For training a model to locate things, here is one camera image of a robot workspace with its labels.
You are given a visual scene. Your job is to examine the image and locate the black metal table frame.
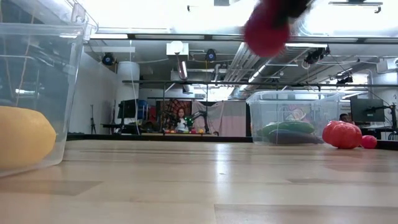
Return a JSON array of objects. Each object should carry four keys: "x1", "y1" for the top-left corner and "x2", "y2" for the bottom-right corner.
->
[{"x1": 67, "y1": 133, "x2": 253, "y2": 143}]

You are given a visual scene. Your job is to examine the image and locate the white lamp box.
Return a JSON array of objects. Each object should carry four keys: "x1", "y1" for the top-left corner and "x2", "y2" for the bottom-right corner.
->
[{"x1": 166, "y1": 40, "x2": 190, "y2": 57}]

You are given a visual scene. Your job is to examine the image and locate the red bell pepper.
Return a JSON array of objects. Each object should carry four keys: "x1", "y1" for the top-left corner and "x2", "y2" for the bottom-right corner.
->
[{"x1": 322, "y1": 120, "x2": 363, "y2": 150}]

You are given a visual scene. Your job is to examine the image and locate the white hanging cable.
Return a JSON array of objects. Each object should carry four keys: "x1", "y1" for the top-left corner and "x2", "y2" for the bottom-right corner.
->
[{"x1": 129, "y1": 40, "x2": 140, "y2": 135}]

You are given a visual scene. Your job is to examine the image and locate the ceiling light fixture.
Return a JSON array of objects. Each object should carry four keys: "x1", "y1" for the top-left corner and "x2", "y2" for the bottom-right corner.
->
[{"x1": 328, "y1": 1, "x2": 384, "y2": 7}]

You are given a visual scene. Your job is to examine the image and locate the black tripod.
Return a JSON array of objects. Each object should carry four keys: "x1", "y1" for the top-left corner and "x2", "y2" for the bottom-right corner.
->
[{"x1": 88, "y1": 104, "x2": 97, "y2": 134}]

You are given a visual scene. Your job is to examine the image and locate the pale hanging curtain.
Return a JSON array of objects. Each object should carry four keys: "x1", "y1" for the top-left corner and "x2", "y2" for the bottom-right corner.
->
[{"x1": 191, "y1": 100, "x2": 248, "y2": 137}]

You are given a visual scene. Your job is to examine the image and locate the blue barrel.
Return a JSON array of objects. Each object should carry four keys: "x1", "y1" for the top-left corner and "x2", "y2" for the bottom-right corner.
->
[{"x1": 137, "y1": 99, "x2": 149, "y2": 121}]

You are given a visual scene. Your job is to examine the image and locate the round black ceiling device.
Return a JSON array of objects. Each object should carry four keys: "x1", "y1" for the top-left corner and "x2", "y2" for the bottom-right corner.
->
[
  {"x1": 205, "y1": 48, "x2": 218, "y2": 62},
  {"x1": 102, "y1": 52, "x2": 115, "y2": 66}
]

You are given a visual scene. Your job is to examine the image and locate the silver ceiling ducts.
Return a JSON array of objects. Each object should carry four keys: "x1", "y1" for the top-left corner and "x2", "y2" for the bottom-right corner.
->
[{"x1": 222, "y1": 12, "x2": 312, "y2": 91}]

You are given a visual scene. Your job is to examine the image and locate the purple eggplant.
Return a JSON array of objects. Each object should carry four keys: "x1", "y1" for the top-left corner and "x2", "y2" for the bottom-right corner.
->
[{"x1": 267, "y1": 129, "x2": 325, "y2": 145}]

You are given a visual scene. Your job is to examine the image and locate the black background monitor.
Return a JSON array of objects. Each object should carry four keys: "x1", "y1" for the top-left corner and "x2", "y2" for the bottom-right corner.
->
[
  {"x1": 117, "y1": 98, "x2": 139, "y2": 120},
  {"x1": 350, "y1": 98, "x2": 386, "y2": 123}
]

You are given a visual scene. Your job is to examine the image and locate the long green cucumber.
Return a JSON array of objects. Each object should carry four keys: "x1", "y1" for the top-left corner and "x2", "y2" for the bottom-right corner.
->
[{"x1": 256, "y1": 120, "x2": 315, "y2": 138}]

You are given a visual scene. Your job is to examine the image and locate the bright red fruit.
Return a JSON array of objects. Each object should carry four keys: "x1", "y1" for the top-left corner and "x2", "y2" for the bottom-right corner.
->
[{"x1": 243, "y1": 0, "x2": 292, "y2": 58}]

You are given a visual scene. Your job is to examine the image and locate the clear plastic bin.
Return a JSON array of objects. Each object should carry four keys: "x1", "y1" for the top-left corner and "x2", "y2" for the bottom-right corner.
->
[
  {"x1": 246, "y1": 90, "x2": 345, "y2": 146},
  {"x1": 0, "y1": 0, "x2": 100, "y2": 178}
]

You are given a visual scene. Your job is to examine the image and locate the red patterned poster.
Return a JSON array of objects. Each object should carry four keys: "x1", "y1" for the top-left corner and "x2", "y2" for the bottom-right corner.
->
[{"x1": 155, "y1": 99, "x2": 193, "y2": 129}]

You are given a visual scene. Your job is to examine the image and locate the shiny metal pipe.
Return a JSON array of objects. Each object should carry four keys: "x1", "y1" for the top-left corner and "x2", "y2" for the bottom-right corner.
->
[{"x1": 176, "y1": 55, "x2": 188, "y2": 81}]

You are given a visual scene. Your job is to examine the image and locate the black background desk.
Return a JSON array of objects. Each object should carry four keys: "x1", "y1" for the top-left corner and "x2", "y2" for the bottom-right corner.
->
[{"x1": 101, "y1": 123, "x2": 141, "y2": 136}]

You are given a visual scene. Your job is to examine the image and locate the black ceiling camera cluster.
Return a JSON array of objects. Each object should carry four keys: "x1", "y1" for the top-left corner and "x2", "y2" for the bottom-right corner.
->
[
  {"x1": 303, "y1": 46, "x2": 331, "y2": 65},
  {"x1": 336, "y1": 75, "x2": 354, "y2": 85}
]

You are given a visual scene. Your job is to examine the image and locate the grey overhead crossbar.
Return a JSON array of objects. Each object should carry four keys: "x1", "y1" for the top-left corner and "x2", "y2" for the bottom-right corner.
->
[{"x1": 90, "y1": 32, "x2": 398, "y2": 44}]

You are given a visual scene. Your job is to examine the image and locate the yellow lemon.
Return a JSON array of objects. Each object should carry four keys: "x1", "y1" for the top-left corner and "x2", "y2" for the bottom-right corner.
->
[{"x1": 0, "y1": 105, "x2": 57, "y2": 170}]

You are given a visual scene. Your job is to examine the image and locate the black rack bar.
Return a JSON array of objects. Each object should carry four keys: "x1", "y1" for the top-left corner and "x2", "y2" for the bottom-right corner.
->
[{"x1": 122, "y1": 80, "x2": 398, "y2": 88}]

